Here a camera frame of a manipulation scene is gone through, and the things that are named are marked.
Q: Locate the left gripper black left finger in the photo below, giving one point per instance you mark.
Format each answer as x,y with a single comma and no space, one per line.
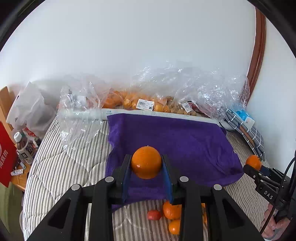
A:
86,209

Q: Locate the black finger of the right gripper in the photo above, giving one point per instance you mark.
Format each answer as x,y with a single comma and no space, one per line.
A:
272,174
256,175

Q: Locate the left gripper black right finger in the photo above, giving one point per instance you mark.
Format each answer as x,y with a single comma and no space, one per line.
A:
225,219

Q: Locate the small stemmed tangerine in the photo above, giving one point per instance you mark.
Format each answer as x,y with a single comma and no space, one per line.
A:
254,162

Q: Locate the right hand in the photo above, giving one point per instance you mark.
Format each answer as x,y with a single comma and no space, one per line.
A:
281,230

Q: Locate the wide orange beside citrus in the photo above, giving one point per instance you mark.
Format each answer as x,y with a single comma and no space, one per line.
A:
204,214

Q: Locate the blue plaid folded cloth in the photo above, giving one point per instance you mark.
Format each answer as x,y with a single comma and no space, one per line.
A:
252,136

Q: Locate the front middle orange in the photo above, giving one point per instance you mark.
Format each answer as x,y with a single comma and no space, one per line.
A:
174,227

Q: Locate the large orange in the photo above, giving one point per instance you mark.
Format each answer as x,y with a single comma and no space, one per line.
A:
172,212

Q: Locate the blue white tissue box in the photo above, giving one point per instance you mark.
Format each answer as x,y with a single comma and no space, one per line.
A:
247,119

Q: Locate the wooden side table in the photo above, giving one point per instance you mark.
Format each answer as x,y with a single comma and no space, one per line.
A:
19,181

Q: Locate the purple towel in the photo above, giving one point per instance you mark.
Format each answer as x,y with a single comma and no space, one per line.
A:
196,149

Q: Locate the red apple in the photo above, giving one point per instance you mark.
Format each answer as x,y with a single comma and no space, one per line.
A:
154,214

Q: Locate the plastic drink bottle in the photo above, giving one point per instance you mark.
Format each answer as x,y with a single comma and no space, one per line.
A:
24,148

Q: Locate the red paper bag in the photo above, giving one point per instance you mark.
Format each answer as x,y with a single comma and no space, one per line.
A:
8,157

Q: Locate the white plastic bag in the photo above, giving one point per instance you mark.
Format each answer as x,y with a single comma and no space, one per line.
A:
30,111

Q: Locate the clear plastic fruit bags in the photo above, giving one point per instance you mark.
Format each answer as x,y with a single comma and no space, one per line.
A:
172,89

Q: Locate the brown wooden frame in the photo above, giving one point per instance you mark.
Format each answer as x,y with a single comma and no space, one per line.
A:
258,49

